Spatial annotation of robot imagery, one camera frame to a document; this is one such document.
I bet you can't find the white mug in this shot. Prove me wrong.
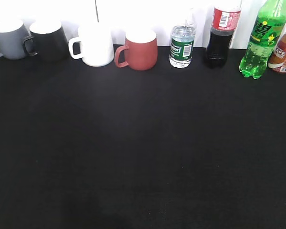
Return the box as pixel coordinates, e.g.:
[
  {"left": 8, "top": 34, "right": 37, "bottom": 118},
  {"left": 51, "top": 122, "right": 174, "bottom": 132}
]
[{"left": 68, "top": 22, "right": 114, "bottom": 67}]

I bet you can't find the green soda bottle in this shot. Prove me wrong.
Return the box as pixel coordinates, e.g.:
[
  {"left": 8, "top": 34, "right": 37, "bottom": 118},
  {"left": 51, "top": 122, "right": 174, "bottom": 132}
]
[{"left": 239, "top": 0, "right": 286, "bottom": 79}]

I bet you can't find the red mug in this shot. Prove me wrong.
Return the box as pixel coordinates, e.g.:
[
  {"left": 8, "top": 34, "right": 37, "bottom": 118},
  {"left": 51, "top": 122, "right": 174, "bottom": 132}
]
[{"left": 114, "top": 29, "right": 158, "bottom": 71}]

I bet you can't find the clear water bottle green label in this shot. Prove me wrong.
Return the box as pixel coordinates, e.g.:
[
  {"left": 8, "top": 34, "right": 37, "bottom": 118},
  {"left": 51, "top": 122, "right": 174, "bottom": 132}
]
[{"left": 169, "top": 8, "right": 197, "bottom": 69}]

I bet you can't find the black mug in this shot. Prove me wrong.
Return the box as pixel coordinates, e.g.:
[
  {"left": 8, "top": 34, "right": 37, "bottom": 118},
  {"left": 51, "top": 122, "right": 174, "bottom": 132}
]
[{"left": 30, "top": 20, "right": 69, "bottom": 62}]

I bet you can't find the cola bottle red label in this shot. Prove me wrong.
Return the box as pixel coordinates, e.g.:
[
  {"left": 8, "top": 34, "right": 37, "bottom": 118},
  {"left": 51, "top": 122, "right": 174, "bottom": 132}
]
[{"left": 204, "top": 0, "right": 242, "bottom": 68}]

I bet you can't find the brown coffee drink bottle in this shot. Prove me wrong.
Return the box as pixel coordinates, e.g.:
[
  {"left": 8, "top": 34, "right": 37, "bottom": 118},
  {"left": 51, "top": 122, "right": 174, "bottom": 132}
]
[{"left": 268, "top": 32, "right": 286, "bottom": 73}]

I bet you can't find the grey mug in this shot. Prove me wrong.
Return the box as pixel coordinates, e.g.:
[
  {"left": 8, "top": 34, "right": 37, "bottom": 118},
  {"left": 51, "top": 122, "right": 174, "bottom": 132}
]
[{"left": 0, "top": 19, "right": 29, "bottom": 60}]

